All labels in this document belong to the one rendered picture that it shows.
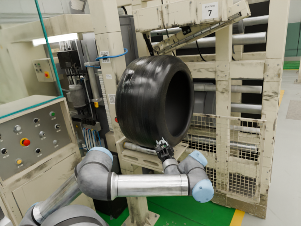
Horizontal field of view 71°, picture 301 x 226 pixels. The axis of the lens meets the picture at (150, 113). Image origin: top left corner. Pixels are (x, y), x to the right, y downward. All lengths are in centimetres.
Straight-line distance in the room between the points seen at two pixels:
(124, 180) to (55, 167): 96
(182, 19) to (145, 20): 27
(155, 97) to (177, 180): 48
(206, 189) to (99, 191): 36
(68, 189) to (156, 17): 113
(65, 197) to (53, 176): 69
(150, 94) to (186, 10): 59
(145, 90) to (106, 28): 51
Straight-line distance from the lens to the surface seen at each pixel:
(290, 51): 1018
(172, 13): 145
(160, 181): 76
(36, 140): 159
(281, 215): 235
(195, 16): 139
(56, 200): 102
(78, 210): 40
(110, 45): 141
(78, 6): 203
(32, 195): 163
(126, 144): 149
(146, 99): 108
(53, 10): 1211
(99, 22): 145
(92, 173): 78
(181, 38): 157
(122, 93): 118
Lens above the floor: 162
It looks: 21 degrees down
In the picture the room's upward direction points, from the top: 7 degrees counter-clockwise
